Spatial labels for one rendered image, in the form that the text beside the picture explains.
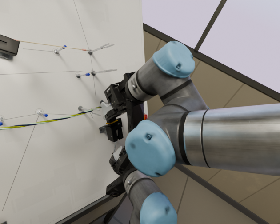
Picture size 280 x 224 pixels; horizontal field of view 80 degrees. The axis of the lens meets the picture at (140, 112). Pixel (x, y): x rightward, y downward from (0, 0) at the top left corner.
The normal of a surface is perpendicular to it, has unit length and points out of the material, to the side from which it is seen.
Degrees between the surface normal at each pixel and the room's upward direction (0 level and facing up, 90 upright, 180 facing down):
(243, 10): 90
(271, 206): 90
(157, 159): 90
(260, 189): 90
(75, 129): 54
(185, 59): 29
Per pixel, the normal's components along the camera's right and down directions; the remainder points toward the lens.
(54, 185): 0.66, 0.11
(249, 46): -0.45, 0.43
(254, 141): -0.62, -0.11
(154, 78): -0.68, 0.46
